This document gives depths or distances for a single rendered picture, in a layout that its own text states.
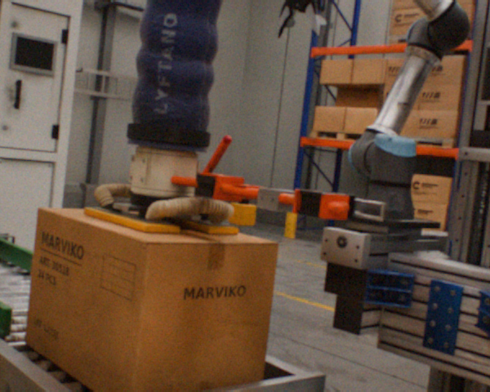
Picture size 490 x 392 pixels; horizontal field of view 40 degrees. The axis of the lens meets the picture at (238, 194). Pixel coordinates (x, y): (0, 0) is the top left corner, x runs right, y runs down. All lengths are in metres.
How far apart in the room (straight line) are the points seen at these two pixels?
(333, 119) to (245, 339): 8.85
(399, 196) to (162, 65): 0.74
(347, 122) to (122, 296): 8.88
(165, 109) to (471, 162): 0.82
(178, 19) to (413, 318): 0.99
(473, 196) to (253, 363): 0.73
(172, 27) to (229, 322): 0.76
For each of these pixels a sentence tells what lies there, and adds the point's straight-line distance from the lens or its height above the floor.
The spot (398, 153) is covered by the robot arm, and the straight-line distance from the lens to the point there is 1.92.
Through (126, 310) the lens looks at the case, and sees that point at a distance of 1.59.
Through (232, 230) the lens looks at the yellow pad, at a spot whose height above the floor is 0.96.
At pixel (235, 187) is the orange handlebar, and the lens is 1.56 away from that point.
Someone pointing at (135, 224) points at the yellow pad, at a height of 0.96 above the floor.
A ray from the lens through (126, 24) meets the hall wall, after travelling 12.09.
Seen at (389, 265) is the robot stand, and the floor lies 0.91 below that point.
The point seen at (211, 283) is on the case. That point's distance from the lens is 1.64.
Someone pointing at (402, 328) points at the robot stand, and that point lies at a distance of 1.89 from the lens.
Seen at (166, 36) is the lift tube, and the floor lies 1.44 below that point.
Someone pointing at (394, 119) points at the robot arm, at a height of 1.32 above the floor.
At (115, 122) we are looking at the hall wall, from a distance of 11.92.
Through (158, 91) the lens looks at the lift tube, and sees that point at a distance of 1.77.
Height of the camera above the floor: 1.15
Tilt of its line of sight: 3 degrees down
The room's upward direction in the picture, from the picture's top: 6 degrees clockwise
